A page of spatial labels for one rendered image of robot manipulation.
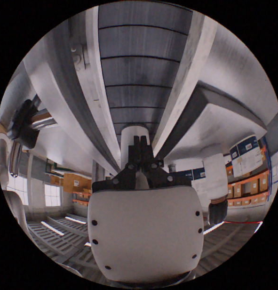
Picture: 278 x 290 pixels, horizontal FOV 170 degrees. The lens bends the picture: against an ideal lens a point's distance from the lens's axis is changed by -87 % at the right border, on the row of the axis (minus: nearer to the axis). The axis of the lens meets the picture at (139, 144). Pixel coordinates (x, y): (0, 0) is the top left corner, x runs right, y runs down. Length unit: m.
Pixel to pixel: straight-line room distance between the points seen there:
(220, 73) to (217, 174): 0.29
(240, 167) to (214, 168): 0.19
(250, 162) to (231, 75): 0.36
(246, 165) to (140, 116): 0.46
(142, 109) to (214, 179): 0.30
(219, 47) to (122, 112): 0.21
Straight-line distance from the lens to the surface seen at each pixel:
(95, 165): 0.41
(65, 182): 2.14
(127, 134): 0.17
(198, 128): 0.24
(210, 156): 0.37
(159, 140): 0.17
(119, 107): 0.15
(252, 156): 0.51
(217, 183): 0.36
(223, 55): 0.21
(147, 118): 0.17
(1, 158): 0.66
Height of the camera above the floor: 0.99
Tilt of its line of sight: 24 degrees down
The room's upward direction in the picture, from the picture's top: 177 degrees clockwise
